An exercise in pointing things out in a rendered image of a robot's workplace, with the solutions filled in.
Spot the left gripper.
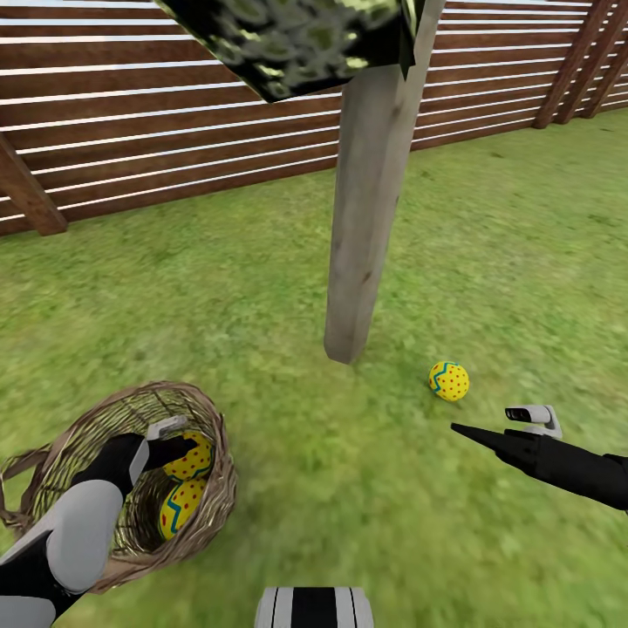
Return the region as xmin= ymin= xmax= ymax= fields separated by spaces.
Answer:
xmin=151 ymin=433 xmax=197 ymax=470

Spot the robot trunk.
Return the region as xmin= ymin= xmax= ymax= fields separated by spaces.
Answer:
xmin=254 ymin=587 xmax=374 ymax=628

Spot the wicker basket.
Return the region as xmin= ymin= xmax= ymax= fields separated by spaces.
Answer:
xmin=0 ymin=379 xmax=239 ymax=595

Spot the easter egg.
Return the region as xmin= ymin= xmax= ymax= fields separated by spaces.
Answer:
xmin=428 ymin=361 xmax=469 ymax=401
xmin=155 ymin=476 xmax=209 ymax=543
xmin=160 ymin=428 xmax=215 ymax=484

